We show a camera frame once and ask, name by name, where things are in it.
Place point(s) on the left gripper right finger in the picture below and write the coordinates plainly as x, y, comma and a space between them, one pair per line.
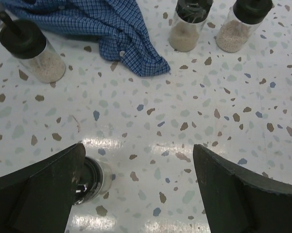
237, 200

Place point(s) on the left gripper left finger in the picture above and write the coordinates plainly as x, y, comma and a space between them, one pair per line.
39, 197

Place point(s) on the left front glass jar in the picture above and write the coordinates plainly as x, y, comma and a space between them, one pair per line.
95, 179

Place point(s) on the far left glass jar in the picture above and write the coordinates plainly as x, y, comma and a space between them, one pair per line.
26, 42

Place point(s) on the back right glass jar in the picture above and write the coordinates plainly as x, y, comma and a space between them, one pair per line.
243, 19

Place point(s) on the taped lid glass jar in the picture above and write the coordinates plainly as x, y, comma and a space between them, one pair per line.
188, 21

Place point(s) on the blue checkered shirt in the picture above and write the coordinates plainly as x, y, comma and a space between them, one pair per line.
117, 24

